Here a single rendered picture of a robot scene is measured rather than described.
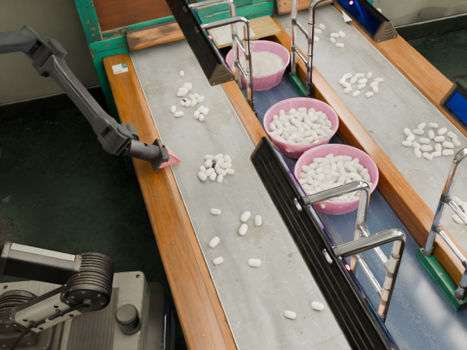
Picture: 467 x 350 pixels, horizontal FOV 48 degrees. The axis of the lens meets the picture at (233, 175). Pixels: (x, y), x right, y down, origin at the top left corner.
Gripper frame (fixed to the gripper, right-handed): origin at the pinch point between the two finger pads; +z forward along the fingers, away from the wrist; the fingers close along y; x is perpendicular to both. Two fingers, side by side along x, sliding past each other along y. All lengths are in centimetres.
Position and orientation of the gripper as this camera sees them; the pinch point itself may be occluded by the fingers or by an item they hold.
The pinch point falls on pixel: (178, 160)
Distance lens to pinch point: 182.4
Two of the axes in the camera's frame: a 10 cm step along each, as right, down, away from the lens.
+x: -5.4, 7.1, 4.4
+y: -3.2, -6.7, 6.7
